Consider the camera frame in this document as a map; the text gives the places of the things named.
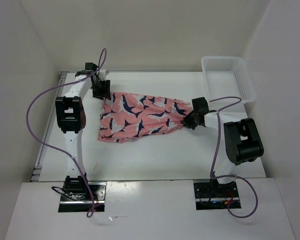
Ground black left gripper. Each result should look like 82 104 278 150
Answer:
90 78 111 100

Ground pink shark print shorts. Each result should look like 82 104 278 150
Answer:
97 92 193 143

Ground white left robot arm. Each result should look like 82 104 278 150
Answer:
55 62 111 201

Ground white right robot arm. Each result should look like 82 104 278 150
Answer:
182 96 264 199

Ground white plastic mesh basket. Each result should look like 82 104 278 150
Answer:
201 56 257 104

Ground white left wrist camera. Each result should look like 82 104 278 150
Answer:
98 69 110 80

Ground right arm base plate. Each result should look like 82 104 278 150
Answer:
193 179 242 211

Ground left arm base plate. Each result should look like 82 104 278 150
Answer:
55 182 107 213

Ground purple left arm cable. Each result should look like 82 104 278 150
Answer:
26 48 108 218

